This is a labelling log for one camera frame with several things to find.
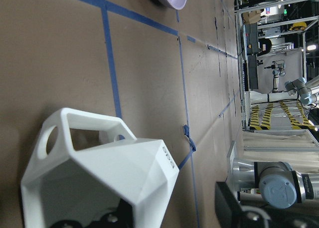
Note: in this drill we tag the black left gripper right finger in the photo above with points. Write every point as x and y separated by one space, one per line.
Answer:
231 214

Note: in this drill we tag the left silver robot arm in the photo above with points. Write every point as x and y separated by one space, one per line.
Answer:
280 187

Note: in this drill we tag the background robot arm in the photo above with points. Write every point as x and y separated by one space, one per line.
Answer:
306 92

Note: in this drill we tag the white faceted cup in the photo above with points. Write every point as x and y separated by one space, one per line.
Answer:
84 164

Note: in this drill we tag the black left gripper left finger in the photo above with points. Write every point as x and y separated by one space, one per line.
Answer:
121 217

